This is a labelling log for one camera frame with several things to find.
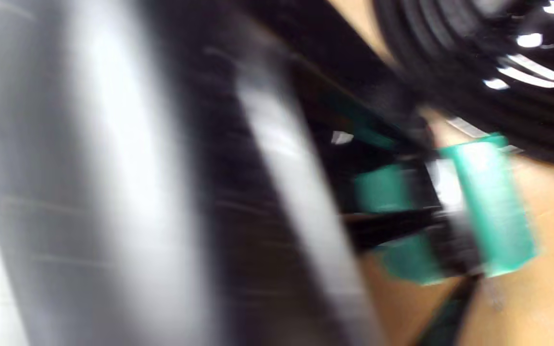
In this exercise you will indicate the black round plate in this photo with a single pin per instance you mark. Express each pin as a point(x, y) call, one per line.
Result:
point(498, 110)

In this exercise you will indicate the green taped toaster lever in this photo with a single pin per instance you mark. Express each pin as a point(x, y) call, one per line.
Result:
point(493, 206)

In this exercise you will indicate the black two-slot toaster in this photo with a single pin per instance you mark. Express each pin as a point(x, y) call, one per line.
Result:
point(89, 192)

